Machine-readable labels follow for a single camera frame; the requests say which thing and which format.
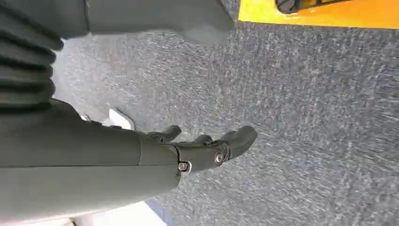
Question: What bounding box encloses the black tray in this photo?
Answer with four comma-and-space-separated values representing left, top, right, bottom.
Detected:
275, 0, 354, 15

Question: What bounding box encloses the white panel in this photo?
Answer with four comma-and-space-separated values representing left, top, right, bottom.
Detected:
72, 201, 169, 226

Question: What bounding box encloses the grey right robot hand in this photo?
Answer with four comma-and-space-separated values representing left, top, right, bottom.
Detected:
0, 0, 258, 225

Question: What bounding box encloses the small white plate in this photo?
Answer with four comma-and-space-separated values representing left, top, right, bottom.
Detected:
108, 107, 136, 132

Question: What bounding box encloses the ribbed grey right arm sleeve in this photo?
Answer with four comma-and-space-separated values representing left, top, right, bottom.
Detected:
0, 27, 65, 113

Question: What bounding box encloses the yellow tape strip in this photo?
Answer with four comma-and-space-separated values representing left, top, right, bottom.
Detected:
238, 0, 399, 30

